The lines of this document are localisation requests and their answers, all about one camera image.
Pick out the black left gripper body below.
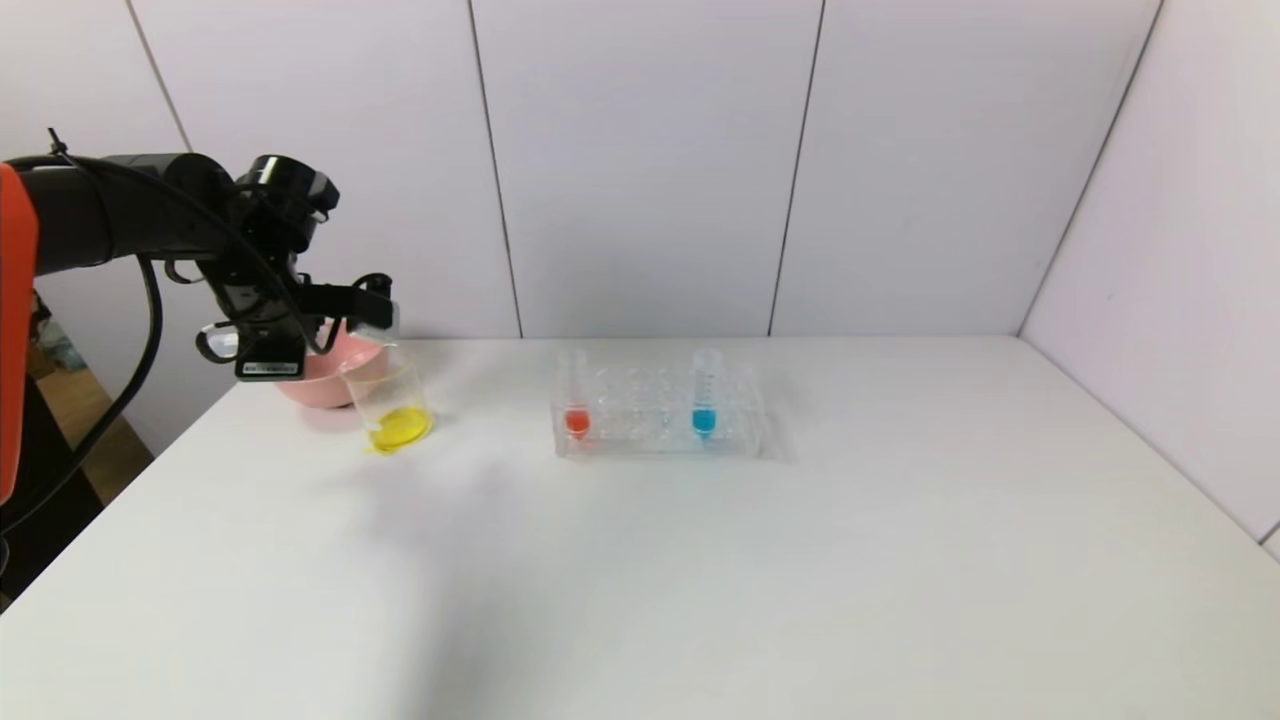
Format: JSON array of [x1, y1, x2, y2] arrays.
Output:
[[211, 280, 308, 381]]

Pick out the test tube with yellow pigment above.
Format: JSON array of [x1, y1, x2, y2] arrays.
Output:
[[345, 298, 402, 351]]

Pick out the test tube with blue pigment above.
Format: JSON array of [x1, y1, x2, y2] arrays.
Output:
[[691, 348, 722, 440]]

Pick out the clear acrylic test tube rack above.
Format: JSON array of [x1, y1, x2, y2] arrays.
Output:
[[552, 362, 767, 461]]

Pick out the pink plastic bowl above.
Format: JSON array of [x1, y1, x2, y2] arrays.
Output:
[[275, 325, 393, 410]]

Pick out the dark cabinet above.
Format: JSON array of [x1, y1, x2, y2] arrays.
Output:
[[0, 380, 106, 606]]

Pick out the test tube with red pigment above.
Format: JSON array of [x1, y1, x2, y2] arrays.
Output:
[[563, 350, 593, 440]]

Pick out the clear glass beaker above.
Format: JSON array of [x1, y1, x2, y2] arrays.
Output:
[[340, 344, 436, 454]]

